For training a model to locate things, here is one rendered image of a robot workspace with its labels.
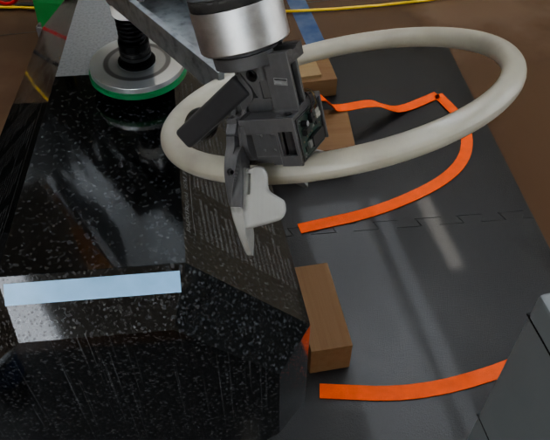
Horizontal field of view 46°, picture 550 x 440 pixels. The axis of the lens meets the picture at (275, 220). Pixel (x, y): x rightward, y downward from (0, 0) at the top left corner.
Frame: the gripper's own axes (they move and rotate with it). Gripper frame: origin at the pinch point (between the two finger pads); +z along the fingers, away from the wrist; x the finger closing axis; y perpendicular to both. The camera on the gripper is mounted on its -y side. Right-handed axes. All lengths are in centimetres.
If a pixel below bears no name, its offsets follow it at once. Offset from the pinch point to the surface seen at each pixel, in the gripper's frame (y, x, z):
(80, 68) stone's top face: -80, 59, -4
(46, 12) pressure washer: -189, 160, -2
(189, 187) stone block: -42, 37, 16
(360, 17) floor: -84, 254, 41
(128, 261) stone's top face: -41.7, 15.2, 19.2
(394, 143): 14.1, 3.8, -7.4
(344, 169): 9.5, 0.6, -6.1
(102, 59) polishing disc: -70, 56, -6
